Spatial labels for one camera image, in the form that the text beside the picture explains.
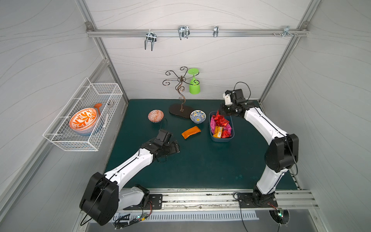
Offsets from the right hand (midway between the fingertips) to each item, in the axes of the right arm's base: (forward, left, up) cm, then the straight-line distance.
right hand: (219, 108), depth 89 cm
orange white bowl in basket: (-25, +66, +17) cm, 72 cm away
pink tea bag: (-4, -8, -15) cm, 18 cm away
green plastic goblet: (+15, +16, +6) cm, 23 cm away
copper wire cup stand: (+12, +26, -17) cm, 33 cm away
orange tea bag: (-4, +15, -18) cm, 24 cm away
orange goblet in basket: (-12, +67, +13) cm, 69 cm away
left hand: (-23, +26, -11) cm, 37 cm away
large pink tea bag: (-4, +3, -12) cm, 13 cm away
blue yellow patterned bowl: (+8, +13, -18) cm, 23 cm away
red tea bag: (0, -3, -13) cm, 13 cm away
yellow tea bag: (-9, 0, -14) cm, 16 cm away
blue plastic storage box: (+4, -10, -15) cm, 19 cm away
